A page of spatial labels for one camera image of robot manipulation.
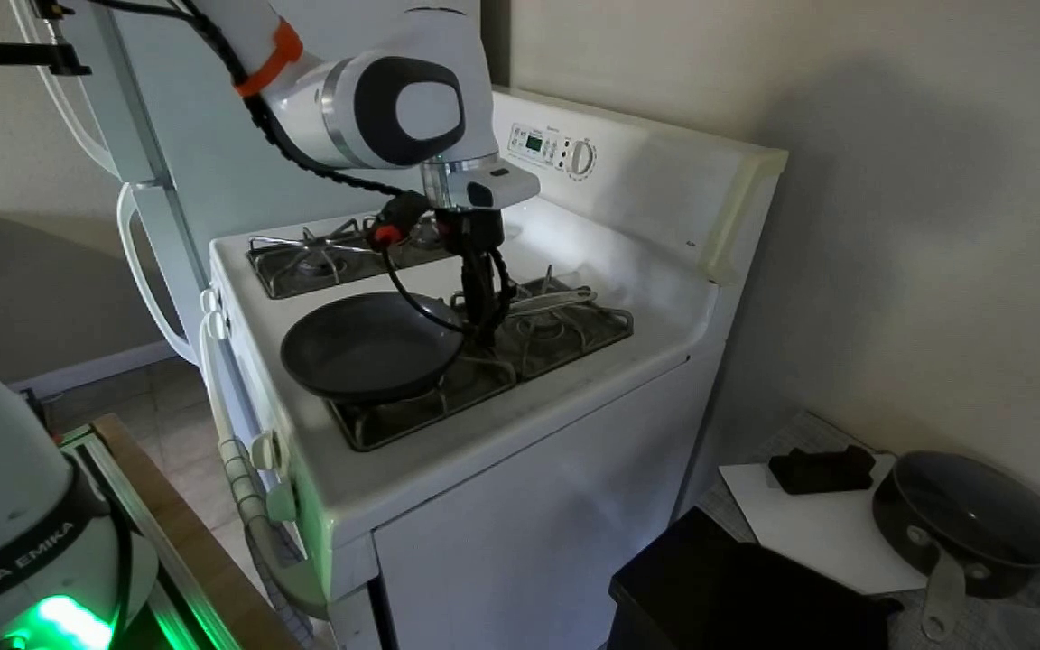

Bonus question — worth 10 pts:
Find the metal burner grate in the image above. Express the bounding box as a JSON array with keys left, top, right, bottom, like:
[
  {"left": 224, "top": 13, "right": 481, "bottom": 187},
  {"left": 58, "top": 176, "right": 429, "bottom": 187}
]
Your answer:
[
  {"left": 329, "top": 340, "right": 523, "bottom": 453},
  {"left": 245, "top": 229, "right": 354, "bottom": 303},
  {"left": 487, "top": 266, "right": 641, "bottom": 373},
  {"left": 342, "top": 214, "right": 461, "bottom": 273}
]

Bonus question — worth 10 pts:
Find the black mounting bracket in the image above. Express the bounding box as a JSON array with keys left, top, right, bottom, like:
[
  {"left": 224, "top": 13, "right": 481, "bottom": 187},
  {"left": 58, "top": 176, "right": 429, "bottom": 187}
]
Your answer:
[{"left": 0, "top": 37, "right": 95, "bottom": 79}]

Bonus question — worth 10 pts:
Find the black bin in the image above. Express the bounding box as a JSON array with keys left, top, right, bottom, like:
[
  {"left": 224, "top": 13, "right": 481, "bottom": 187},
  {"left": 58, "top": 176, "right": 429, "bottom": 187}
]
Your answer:
[{"left": 606, "top": 503, "right": 905, "bottom": 650}]

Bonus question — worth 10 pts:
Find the white oven door handle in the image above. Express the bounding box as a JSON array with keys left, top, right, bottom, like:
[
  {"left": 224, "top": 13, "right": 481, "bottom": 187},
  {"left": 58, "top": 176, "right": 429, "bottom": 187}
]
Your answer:
[{"left": 211, "top": 320, "right": 277, "bottom": 521}]

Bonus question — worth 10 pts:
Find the white wall cable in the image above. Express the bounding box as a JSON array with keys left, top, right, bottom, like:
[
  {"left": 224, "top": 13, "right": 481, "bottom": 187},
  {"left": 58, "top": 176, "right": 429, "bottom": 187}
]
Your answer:
[{"left": 8, "top": 0, "right": 128, "bottom": 184}]

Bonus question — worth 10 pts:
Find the dark frying pan silver handle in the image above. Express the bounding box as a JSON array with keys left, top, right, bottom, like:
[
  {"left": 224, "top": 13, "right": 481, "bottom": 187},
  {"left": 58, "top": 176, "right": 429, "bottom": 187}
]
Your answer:
[{"left": 277, "top": 292, "right": 477, "bottom": 406}]

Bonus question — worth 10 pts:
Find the red cable connector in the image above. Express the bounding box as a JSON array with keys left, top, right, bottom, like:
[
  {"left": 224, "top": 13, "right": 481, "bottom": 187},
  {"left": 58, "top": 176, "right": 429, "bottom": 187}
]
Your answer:
[{"left": 367, "top": 214, "right": 418, "bottom": 250}]

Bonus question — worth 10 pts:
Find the wooden edged robot table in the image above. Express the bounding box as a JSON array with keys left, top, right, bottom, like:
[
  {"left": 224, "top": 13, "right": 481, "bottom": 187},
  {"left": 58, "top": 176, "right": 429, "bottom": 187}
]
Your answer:
[{"left": 56, "top": 410, "right": 301, "bottom": 650}]

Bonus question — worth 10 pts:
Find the stove clock control panel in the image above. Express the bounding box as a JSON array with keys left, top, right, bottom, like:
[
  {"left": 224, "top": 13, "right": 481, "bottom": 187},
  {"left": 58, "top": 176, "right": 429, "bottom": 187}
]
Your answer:
[{"left": 507, "top": 120, "right": 600, "bottom": 179}]

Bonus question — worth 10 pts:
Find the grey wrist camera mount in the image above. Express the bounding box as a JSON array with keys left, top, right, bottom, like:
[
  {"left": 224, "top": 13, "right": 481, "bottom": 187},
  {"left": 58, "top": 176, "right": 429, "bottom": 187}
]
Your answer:
[{"left": 418, "top": 150, "right": 546, "bottom": 217}]

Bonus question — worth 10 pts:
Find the dark grey pot silver handle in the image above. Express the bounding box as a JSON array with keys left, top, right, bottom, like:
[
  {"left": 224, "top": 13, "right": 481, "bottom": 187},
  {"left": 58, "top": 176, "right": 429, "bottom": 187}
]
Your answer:
[{"left": 867, "top": 446, "right": 1040, "bottom": 650}]

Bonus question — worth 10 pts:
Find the orange cable strap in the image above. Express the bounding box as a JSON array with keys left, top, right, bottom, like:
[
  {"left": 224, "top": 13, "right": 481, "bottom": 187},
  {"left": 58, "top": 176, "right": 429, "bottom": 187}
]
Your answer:
[{"left": 233, "top": 13, "right": 307, "bottom": 102}]

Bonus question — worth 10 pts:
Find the white stove knob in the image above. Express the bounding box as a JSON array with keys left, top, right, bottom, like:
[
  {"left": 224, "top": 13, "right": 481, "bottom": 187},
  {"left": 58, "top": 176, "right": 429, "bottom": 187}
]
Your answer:
[
  {"left": 245, "top": 426, "right": 292, "bottom": 475},
  {"left": 196, "top": 303, "right": 234, "bottom": 351}
]

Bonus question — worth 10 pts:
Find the white curved hose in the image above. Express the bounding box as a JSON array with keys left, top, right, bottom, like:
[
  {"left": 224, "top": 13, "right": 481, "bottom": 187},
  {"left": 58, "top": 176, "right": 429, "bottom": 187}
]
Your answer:
[{"left": 113, "top": 176, "right": 211, "bottom": 373}]

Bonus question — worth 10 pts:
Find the small black flat object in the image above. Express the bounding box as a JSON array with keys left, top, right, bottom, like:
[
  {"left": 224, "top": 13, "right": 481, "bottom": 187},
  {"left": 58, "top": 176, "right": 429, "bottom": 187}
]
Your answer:
[{"left": 766, "top": 439, "right": 880, "bottom": 498}]

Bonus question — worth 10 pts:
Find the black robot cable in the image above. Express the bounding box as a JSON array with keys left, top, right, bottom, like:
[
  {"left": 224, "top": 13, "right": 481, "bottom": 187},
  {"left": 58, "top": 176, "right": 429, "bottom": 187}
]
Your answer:
[{"left": 83, "top": 0, "right": 477, "bottom": 340}]

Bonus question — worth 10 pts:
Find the white flat board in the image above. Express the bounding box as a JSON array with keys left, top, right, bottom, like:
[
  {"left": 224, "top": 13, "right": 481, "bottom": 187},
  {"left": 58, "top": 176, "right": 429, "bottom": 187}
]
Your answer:
[{"left": 715, "top": 451, "right": 934, "bottom": 603}]

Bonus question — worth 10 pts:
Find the white gas stove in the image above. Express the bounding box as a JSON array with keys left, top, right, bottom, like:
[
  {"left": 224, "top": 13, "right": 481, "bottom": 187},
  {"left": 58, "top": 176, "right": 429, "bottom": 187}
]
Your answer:
[{"left": 196, "top": 91, "right": 792, "bottom": 650}]

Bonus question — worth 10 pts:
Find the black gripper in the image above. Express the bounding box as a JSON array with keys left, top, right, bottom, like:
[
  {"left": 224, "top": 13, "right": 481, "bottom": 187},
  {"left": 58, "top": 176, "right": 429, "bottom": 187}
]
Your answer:
[{"left": 438, "top": 207, "right": 518, "bottom": 351}]

